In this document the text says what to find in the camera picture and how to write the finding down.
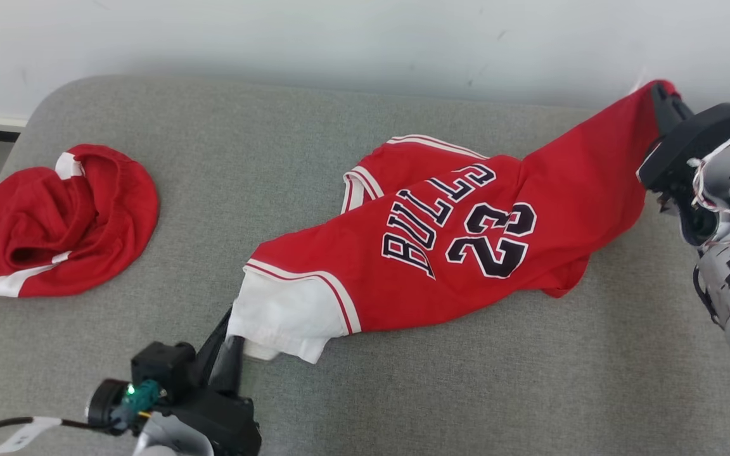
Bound white red right arm wires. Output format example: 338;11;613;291
687;130;730;249

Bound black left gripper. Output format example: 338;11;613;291
169;307;263;456

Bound red shorts with white stripe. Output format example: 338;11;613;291
0;144;160;298

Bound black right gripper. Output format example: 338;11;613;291
637;82;730;248

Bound white cable label tag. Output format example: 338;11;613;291
0;416;63;455

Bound red Bulls 23 jersey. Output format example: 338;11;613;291
226;79;681;365

